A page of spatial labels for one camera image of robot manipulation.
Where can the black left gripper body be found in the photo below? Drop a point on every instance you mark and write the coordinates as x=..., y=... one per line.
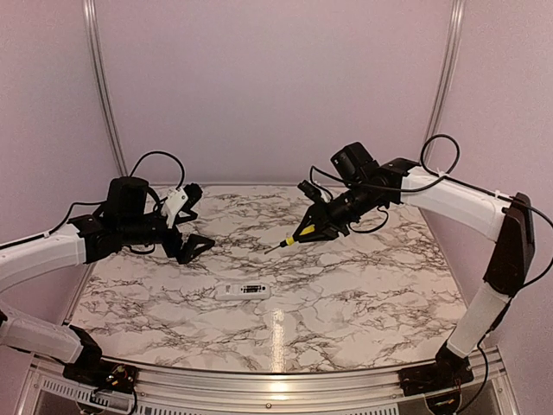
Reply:
x=134, y=228

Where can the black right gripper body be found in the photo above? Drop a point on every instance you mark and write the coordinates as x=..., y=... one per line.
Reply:
x=359, y=203

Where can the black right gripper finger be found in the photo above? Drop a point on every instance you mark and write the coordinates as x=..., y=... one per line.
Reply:
x=315, y=214
x=313, y=233

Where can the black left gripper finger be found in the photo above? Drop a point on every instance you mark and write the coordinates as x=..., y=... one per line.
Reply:
x=193, y=247
x=184, y=216

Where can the yellow handled screwdriver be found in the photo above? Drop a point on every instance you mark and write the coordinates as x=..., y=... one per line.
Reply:
x=292, y=239

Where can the white remote control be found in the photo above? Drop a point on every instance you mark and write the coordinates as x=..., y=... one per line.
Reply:
x=242, y=292

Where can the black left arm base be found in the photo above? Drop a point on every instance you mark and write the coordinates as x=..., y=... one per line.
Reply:
x=104, y=375

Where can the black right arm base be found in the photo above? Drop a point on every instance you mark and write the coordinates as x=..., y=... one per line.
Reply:
x=434, y=377

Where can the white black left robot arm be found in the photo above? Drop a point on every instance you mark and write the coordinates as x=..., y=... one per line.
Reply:
x=77, y=241

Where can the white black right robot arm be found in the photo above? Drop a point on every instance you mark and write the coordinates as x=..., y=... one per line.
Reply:
x=505, y=221

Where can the battery in remote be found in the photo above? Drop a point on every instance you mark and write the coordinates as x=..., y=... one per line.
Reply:
x=253, y=288

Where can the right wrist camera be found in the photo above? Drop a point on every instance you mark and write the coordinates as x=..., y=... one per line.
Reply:
x=314, y=192

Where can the right aluminium corner post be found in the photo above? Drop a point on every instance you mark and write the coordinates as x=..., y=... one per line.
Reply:
x=448, y=66

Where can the aluminium corner post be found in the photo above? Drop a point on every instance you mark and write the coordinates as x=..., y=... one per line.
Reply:
x=448, y=66
x=98, y=67

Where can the aluminium table front rail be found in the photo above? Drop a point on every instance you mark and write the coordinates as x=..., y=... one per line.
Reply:
x=170, y=390

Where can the left aluminium corner post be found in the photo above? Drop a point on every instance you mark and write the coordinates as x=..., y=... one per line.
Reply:
x=98, y=67

